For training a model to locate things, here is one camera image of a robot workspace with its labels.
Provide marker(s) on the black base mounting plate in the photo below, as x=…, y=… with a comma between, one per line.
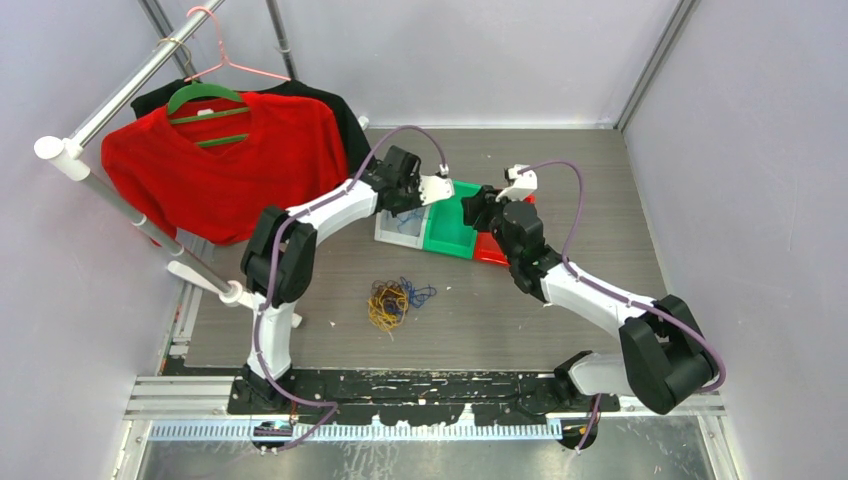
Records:
x=413, y=397

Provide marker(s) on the pink wire hanger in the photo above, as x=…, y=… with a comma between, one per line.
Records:
x=224, y=59

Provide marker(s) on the white slotted cable duct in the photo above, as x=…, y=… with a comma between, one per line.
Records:
x=279, y=431

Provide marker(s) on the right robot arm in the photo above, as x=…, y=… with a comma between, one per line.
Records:
x=663, y=357

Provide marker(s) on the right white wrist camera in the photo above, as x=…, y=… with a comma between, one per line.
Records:
x=522, y=182

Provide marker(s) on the white plastic bin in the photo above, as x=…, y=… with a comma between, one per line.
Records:
x=406, y=229

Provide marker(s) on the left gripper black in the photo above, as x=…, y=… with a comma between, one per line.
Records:
x=415, y=181

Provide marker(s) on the green plastic bin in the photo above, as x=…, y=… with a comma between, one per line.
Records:
x=445, y=231

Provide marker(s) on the red plastic bin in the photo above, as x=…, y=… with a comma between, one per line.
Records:
x=487, y=249

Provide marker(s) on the black t-shirt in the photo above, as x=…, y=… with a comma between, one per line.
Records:
x=350, y=130

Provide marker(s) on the red t-shirt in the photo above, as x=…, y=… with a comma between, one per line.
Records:
x=284, y=152

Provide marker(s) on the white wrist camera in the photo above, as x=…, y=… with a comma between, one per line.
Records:
x=522, y=182
x=435, y=188

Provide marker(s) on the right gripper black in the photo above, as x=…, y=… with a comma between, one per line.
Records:
x=484, y=200

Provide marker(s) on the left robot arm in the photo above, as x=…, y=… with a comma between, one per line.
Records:
x=278, y=262

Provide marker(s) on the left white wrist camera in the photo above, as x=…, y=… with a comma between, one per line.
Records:
x=435, y=188

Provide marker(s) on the green clothes hanger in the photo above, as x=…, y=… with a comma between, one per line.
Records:
x=199, y=99

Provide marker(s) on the white clothes rack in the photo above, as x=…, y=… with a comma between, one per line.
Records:
x=145, y=162

